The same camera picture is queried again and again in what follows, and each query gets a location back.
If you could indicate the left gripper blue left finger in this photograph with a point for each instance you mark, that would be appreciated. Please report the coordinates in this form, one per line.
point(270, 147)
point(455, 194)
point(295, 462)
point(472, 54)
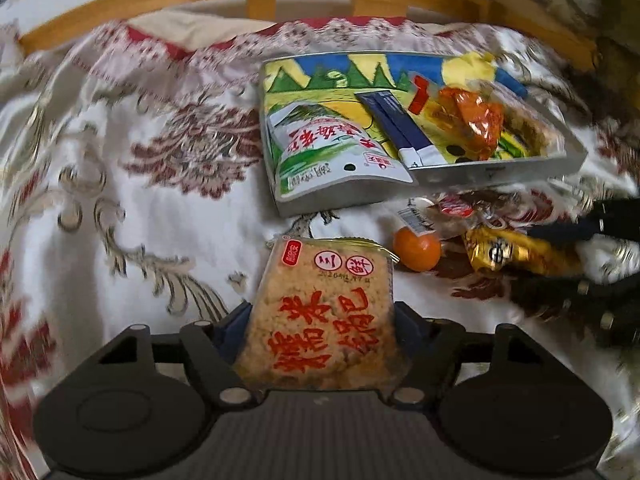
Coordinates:
point(230, 332)

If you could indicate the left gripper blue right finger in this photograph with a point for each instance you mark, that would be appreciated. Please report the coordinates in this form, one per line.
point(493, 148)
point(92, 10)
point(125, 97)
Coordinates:
point(411, 329)

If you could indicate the rice cracker square packet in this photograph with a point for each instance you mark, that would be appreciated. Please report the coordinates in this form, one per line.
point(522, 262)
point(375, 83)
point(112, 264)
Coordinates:
point(323, 318)

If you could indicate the gold small snack packet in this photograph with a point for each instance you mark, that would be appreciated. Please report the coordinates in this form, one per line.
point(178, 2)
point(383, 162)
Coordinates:
point(492, 250)

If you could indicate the navy blue long snack packet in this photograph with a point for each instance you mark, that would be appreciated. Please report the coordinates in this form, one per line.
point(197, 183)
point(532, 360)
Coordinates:
point(414, 148)

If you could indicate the white green pickle bag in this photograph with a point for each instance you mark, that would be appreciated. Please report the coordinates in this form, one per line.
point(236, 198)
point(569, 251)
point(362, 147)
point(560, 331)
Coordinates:
point(313, 148)

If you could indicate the orange spicy snack bag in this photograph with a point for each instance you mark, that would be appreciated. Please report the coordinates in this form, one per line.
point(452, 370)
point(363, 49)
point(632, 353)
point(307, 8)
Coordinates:
point(462, 123)

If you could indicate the clear cracker snack packet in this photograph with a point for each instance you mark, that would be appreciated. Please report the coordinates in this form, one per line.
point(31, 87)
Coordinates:
point(525, 128)

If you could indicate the orange mandarin fruit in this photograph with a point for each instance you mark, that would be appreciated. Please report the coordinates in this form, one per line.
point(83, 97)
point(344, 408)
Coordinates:
point(418, 253)

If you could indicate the grey tray with painted liner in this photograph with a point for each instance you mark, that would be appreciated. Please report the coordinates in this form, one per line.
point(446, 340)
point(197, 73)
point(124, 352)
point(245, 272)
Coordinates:
point(333, 79)

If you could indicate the cream pillow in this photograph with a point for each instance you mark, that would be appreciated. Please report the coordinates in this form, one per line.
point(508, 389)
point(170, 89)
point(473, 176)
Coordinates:
point(191, 31)

